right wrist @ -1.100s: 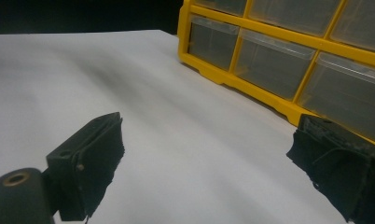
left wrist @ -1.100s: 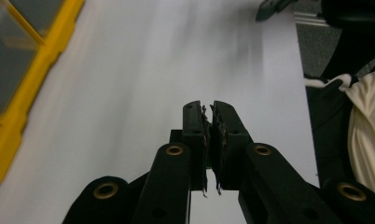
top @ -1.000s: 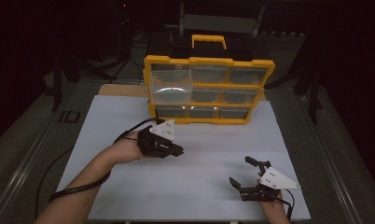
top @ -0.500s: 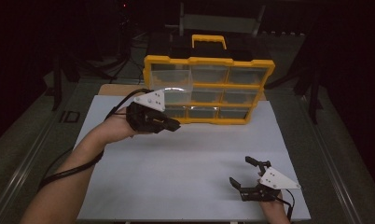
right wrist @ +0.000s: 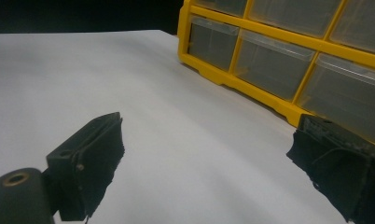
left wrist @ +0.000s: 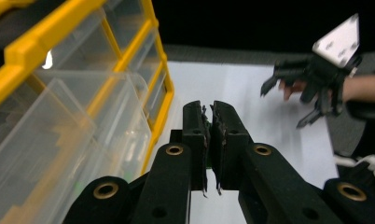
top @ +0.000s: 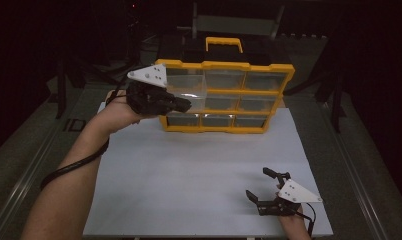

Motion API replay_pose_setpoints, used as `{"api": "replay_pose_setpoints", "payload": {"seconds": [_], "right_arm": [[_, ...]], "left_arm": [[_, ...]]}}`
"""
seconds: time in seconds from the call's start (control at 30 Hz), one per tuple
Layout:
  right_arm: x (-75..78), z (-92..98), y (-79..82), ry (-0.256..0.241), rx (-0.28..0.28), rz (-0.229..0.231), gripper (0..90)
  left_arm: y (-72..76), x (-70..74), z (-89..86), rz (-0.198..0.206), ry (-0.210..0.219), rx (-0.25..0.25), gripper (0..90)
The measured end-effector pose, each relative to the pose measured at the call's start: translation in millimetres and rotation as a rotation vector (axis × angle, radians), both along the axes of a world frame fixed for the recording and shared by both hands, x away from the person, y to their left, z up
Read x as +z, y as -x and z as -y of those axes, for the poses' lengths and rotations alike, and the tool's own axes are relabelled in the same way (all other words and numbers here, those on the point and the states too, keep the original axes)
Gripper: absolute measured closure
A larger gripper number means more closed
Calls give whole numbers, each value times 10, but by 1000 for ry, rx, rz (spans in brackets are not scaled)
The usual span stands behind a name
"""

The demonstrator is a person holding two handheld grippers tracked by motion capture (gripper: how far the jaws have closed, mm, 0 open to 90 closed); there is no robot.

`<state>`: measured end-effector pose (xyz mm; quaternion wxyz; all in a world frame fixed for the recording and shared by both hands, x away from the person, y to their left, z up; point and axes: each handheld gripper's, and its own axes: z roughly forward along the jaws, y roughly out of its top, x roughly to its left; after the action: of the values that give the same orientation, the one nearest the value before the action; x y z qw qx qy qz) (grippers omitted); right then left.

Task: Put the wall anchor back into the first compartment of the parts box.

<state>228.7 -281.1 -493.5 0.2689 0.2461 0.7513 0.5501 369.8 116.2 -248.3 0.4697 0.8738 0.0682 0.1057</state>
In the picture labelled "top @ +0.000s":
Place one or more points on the yellow black drawer organizer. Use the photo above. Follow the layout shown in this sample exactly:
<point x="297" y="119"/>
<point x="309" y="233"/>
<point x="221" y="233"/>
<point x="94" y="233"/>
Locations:
<point x="224" y="65"/>

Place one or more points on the person's right hand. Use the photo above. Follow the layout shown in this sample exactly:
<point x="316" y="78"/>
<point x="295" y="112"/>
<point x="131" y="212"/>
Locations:
<point x="294" y="228"/>

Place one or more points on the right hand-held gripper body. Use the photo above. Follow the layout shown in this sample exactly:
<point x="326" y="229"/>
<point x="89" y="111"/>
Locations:
<point x="295" y="194"/>

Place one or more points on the black stand leg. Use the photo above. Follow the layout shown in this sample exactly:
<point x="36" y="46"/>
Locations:
<point x="60" y="100"/>

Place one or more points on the white table cover sheet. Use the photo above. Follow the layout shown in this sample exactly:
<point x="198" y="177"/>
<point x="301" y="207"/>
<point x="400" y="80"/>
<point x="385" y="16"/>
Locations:
<point x="189" y="166"/>

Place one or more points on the set of clear drawers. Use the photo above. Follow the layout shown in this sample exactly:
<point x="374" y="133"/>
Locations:
<point x="262" y="81"/>

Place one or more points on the metal floor rail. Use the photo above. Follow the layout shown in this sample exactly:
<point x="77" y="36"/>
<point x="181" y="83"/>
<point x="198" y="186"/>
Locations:
<point x="19" y="180"/>
<point x="352" y="166"/>

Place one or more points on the person's left hand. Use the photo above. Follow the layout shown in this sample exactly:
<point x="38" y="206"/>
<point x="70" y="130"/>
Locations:
<point x="117" y="111"/>

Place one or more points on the grey metal frame stand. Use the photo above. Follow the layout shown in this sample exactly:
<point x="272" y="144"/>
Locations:
<point x="235" y="25"/>

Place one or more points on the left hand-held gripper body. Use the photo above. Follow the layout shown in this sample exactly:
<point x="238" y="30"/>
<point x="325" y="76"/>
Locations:
<point x="149" y="76"/>

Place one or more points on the clear plastic drawer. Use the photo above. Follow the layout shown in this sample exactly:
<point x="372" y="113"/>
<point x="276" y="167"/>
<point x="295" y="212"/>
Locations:
<point x="195" y="83"/>

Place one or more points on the dark tripod stand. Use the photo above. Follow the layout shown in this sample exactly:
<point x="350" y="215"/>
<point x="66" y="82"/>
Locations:
<point x="134" y="40"/>

